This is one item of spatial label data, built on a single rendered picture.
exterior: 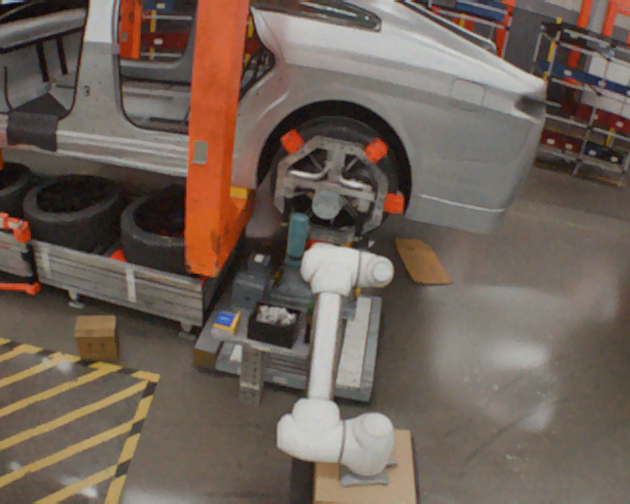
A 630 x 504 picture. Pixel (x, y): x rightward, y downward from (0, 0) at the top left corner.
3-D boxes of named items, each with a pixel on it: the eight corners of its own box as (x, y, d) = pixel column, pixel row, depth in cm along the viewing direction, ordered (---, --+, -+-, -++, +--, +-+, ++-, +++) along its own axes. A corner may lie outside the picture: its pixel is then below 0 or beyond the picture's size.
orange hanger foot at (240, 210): (254, 213, 297) (259, 157, 279) (227, 260, 252) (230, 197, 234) (227, 207, 298) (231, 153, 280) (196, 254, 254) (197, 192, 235)
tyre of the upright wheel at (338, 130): (348, 244, 304) (422, 164, 271) (344, 266, 284) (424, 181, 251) (256, 178, 291) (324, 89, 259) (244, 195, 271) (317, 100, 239)
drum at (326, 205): (343, 203, 263) (347, 178, 256) (338, 223, 245) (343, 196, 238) (316, 198, 264) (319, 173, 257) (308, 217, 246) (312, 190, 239)
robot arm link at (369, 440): (387, 478, 163) (404, 443, 151) (336, 474, 163) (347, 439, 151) (386, 442, 177) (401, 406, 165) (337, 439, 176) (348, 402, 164)
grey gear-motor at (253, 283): (278, 293, 309) (283, 242, 291) (261, 337, 274) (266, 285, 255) (248, 286, 311) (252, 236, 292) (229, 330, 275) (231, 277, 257)
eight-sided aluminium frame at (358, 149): (374, 245, 272) (395, 150, 244) (374, 251, 267) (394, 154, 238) (273, 225, 276) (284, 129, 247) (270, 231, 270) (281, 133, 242)
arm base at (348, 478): (400, 484, 167) (404, 477, 164) (340, 487, 164) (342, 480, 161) (391, 446, 182) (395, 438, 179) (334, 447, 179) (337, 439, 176)
